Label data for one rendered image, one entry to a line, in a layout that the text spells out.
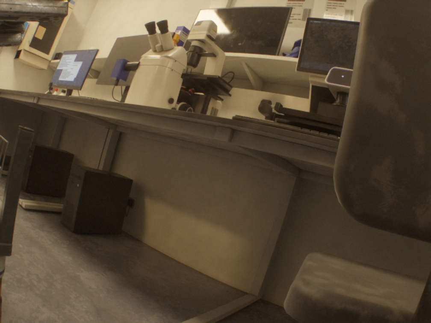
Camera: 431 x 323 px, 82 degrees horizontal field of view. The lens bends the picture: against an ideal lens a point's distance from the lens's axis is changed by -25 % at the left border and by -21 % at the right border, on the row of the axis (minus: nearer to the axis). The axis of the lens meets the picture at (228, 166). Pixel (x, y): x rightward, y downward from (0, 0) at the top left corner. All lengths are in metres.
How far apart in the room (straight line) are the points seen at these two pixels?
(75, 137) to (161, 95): 1.92
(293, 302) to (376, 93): 0.32
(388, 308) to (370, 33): 0.40
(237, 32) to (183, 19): 0.86
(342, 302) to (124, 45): 1.85
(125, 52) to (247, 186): 1.09
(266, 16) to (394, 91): 1.61
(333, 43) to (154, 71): 0.71
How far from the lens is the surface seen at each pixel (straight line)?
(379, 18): 0.48
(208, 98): 1.32
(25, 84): 3.75
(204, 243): 1.87
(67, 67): 2.70
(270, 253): 1.57
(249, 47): 1.87
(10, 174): 0.67
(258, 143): 0.87
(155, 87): 1.20
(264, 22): 1.95
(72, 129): 3.11
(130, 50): 1.93
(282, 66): 1.69
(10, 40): 1.14
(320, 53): 1.25
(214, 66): 1.57
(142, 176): 2.20
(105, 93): 2.81
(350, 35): 1.27
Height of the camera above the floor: 0.60
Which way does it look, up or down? 2 degrees up
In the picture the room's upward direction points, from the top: 16 degrees clockwise
